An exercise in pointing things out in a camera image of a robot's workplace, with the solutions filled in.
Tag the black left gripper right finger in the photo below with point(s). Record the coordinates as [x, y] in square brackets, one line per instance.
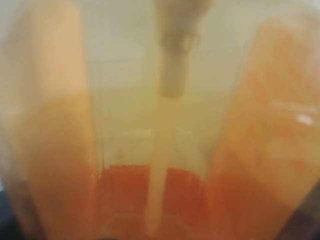
[304, 223]

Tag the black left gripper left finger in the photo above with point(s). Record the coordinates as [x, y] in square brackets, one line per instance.
[10, 228]

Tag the orange pump soap bottle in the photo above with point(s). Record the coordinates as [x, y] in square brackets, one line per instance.
[158, 119]

